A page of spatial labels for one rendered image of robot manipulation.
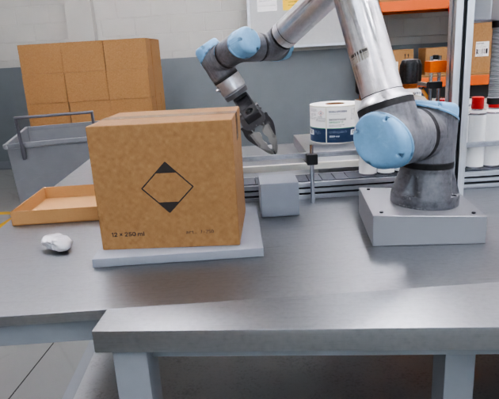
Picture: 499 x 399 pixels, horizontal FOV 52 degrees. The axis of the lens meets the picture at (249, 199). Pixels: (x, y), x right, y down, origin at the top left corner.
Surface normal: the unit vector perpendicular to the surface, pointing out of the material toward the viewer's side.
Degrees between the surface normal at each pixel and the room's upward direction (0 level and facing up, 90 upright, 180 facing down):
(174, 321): 0
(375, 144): 96
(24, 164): 94
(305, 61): 90
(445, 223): 90
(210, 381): 0
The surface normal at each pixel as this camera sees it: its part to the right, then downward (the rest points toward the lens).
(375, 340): -0.07, 0.29
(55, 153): 0.25, 0.32
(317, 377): -0.06, -0.96
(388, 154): -0.70, 0.32
